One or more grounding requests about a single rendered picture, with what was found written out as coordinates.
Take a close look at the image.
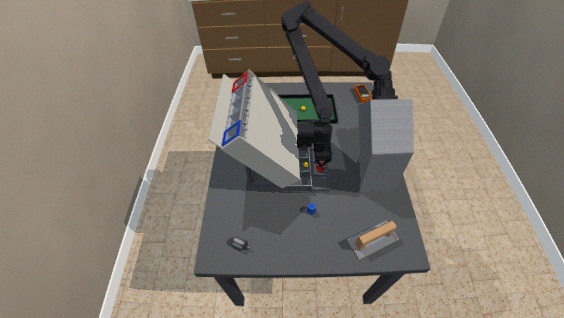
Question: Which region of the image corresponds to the blue plug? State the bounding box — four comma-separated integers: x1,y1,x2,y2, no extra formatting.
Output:
307,203,316,215

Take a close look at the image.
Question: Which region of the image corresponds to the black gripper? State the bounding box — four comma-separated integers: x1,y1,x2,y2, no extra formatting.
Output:
314,139,332,167

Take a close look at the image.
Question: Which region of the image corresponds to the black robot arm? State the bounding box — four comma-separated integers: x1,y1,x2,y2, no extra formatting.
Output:
281,1,398,152

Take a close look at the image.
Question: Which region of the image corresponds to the blue square band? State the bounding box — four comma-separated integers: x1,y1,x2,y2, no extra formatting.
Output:
222,120,241,146

